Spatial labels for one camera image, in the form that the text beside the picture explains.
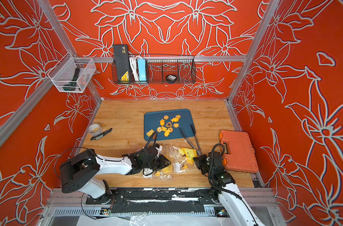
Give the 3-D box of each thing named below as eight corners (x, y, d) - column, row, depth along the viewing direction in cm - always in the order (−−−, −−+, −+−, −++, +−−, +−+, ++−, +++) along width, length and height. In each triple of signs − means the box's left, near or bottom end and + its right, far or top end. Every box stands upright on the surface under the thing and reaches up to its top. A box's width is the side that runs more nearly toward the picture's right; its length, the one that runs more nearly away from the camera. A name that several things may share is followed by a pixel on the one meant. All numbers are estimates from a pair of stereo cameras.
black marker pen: (92, 142, 97) (90, 140, 95) (91, 139, 98) (90, 137, 96) (113, 131, 102) (112, 129, 100) (112, 129, 103) (111, 127, 102)
